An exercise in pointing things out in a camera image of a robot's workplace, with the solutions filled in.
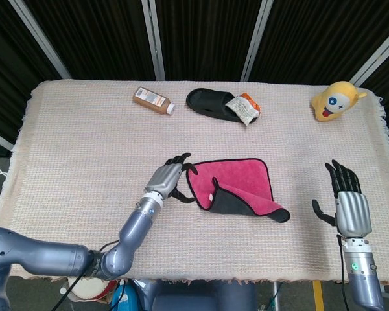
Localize white partition post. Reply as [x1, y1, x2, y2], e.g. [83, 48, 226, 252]
[141, 0, 167, 81]
[0, 127, 14, 152]
[8, 0, 73, 80]
[349, 32, 389, 88]
[240, 0, 274, 82]

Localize blue plastic container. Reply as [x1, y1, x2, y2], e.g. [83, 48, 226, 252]
[111, 280, 137, 311]

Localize right silver and black robot hand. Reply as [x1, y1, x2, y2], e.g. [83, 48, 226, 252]
[312, 159, 373, 237]

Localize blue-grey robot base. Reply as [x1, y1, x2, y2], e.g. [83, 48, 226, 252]
[131, 278, 257, 311]

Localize yellow plush toy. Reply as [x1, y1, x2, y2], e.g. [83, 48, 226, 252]
[310, 81, 368, 122]

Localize black velcro strap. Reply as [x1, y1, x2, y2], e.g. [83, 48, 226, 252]
[89, 248, 105, 279]

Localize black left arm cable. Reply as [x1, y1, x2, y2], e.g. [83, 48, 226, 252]
[53, 238, 121, 311]

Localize beige woven tablecloth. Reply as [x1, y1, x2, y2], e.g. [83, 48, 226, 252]
[0, 79, 389, 282]

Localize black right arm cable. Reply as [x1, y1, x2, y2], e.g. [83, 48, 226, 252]
[336, 234, 350, 311]

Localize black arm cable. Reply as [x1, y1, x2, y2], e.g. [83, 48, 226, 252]
[336, 234, 350, 311]
[53, 238, 121, 311]

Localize pink cloth black backing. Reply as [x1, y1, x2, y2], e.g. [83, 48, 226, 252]
[185, 157, 291, 224]

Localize white and orange snack packet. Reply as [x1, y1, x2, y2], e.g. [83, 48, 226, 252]
[225, 92, 263, 126]

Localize left silver and black robot hand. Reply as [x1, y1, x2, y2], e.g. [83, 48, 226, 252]
[145, 152, 198, 204]

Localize metal table leg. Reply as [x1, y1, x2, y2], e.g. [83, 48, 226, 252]
[271, 281, 282, 311]

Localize brown bottle with white cap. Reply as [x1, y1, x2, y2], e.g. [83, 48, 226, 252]
[132, 86, 177, 115]

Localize black slipper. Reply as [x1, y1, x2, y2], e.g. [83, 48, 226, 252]
[185, 87, 257, 124]

